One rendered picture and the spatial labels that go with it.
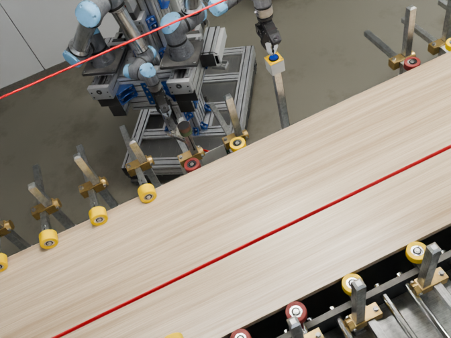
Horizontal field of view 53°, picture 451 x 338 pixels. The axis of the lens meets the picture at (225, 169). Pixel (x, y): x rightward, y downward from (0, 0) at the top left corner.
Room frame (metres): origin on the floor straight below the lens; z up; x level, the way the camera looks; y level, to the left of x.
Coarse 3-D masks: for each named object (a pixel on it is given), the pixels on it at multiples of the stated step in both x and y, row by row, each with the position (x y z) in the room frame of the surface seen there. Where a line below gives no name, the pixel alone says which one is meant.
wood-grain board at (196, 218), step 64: (448, 64) 1.55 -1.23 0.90; (320, 128) 1.44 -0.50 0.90; (384, 128) 1.31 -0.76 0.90; (448, 128) 1.18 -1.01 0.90; (192, 192) 1.33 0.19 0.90; (256, 192) 1.21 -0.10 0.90; (320, 192) 1.09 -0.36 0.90; (384, 192) 0.98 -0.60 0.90; (448, 192) 0.88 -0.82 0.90; (64, 256) 1.23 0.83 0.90; (128, 256) 1.12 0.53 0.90; (192, 256) 1.01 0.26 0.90; (256, 256) 0.90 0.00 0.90; (320, 256) 0.81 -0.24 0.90; (384, 256) 0.72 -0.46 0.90; (0, 320) 1.03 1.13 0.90; (64, 320) 0.93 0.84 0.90; (128, 320) 0.83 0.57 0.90; (192, 320) 0.74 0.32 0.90; (256, 320) 0.65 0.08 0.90
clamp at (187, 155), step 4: (200, 148) 1.61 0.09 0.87; (188, 152) 1.61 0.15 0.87; (200, 152) 1.59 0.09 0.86; (184, 156) 1.60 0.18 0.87; (188, 156) 1.59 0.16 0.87; (192, 156) 1.58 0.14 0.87; (196, 156) 1.58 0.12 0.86; (200, 156) 1.58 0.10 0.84; (180, 160) 1.58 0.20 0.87; (184, 160) 1.57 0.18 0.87
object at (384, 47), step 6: (366, 30) 2.06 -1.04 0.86; (366, 36) 2.03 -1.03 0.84; (372, 36) 1.99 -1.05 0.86; (372, 42) 1.97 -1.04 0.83; (378, 42) 1.93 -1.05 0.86; (384, 48) 1.86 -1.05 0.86; (390, 48) 1.85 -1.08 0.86; (390, 54) 1.81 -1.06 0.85; (396, 54) 1.79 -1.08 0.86; (402, 66) 1.70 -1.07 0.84
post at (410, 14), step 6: (408, 6) 1.76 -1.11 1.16; (414, 6) 1.75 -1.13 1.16; (408, 12) 1.75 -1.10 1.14; (414, 12) 1.74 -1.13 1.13; (408, 18) 1.74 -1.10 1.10; (414, 18) 1.74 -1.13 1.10; (408, 24) 1.74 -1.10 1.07; (414, 24) 1.74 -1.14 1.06; (408, 30) 1.73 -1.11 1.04; (408, 36) 1.73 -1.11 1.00; (408, 42) 1.74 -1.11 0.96; (402, 48) 1.76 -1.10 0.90; (408, 48) 1.74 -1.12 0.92; (402, 54) 1.76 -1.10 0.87; (408, 54) 1.74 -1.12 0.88; (402, 72) 1.74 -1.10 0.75
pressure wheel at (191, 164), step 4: (188, 160) 1.53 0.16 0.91; (192, 160) 1.52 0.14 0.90; (196, 160) 1.51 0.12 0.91; (184, 164) 1.51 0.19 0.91; (188, 164) 1.50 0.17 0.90; (192, 164) 1.49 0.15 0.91; (196, 164) 1.48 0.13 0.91; (200, 164) 1.49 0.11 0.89; (188, 168) 1.48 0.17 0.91; (192, 168) 1.47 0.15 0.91; (196, 168) 1.46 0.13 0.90; (188, 172) 1.47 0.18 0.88
